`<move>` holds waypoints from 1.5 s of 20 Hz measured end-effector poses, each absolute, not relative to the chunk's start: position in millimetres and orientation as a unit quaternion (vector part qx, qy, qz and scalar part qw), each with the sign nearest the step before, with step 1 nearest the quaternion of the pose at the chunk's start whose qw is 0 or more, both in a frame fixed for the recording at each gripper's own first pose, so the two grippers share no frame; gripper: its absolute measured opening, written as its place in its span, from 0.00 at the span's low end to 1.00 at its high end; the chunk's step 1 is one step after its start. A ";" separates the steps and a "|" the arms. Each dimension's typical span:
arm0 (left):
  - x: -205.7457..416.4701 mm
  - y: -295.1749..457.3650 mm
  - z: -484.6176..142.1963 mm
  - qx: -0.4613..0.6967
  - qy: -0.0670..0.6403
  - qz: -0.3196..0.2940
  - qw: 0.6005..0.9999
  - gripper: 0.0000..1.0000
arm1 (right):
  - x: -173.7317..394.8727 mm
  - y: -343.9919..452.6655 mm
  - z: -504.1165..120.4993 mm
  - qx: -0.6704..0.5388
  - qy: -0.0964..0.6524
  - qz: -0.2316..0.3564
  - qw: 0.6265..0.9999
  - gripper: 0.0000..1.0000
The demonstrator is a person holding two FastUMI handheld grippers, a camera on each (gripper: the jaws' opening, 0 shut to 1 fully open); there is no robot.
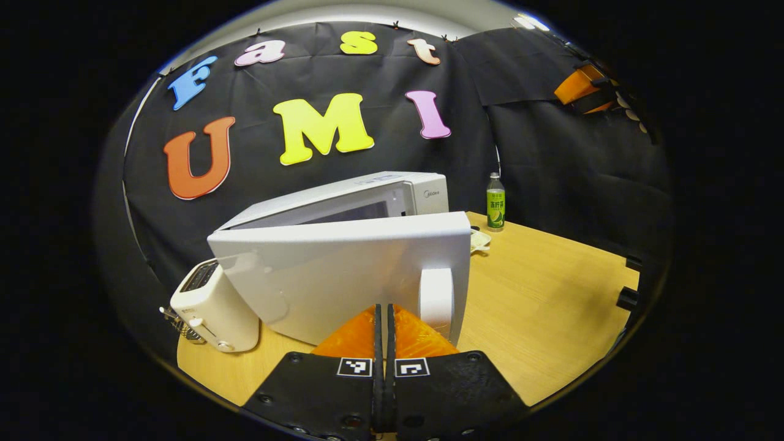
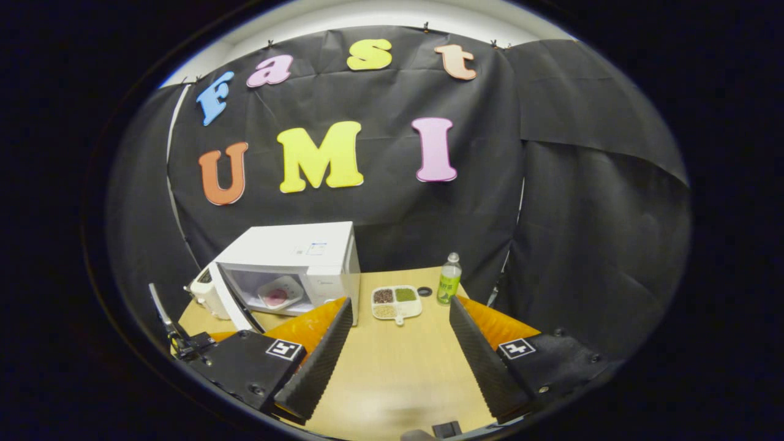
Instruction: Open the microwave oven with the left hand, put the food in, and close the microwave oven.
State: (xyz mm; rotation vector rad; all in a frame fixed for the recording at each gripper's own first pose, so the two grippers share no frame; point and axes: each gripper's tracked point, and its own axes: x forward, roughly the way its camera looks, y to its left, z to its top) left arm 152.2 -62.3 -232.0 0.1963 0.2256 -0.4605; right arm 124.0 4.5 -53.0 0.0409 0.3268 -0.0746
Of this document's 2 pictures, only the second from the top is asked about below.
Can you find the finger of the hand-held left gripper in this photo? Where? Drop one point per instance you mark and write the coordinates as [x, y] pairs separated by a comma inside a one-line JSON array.
[[184, 343]]

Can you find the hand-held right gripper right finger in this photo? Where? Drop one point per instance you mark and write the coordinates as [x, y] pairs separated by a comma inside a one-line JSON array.
[[484, 367]]

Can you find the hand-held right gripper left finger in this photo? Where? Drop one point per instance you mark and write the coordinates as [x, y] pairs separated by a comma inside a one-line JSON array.
[[318, 367]]

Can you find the pink round food slice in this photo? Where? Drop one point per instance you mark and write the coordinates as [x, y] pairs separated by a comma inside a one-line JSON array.
[[277, 297]]

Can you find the white square plate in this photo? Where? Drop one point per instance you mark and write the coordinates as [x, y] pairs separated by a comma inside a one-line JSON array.
[[283, 286]]

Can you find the white microwave oven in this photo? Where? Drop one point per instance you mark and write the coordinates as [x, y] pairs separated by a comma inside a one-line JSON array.
[[288, 245]]

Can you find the white toaster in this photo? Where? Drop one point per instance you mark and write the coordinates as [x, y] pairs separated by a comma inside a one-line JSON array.
[[205, 294]]

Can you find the green drink bottle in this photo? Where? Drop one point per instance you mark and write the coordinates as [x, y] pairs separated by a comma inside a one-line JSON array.
[[449, 282]]

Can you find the white divided bean dish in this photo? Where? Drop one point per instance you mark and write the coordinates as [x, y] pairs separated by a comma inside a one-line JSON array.
[[397, 303]]

